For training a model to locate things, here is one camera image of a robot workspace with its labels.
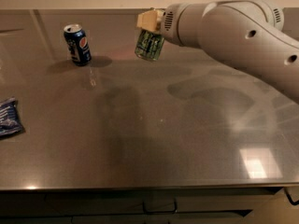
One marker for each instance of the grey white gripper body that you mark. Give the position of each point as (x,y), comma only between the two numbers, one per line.
(170,23)

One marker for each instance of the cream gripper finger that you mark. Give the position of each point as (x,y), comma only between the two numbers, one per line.
(150,20)

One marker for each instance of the green soda can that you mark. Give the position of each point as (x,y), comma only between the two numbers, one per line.
(149,46)

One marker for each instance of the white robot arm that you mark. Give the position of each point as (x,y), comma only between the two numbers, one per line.
(243,34)

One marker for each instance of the blue Pepsi can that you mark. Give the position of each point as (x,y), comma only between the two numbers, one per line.
(77,43)

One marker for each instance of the blue snack bag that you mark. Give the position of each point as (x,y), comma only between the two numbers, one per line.
(10,122)

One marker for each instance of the black drawer handle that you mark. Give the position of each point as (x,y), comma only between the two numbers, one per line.
(160,207)
(289,197)

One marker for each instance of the black right drawer handle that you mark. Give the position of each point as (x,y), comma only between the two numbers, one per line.
(289,197)

